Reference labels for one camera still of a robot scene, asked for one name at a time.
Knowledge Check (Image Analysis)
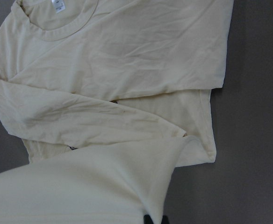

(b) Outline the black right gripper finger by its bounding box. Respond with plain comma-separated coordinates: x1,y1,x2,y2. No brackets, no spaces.
144,214,154,224

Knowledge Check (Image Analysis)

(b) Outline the beige long-sleeve printed shirt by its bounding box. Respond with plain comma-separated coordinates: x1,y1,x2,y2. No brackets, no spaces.
0,0,233,224

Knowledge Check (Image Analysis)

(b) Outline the brown paper table cover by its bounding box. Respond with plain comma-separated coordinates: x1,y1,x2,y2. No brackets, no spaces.
0,0,273,224

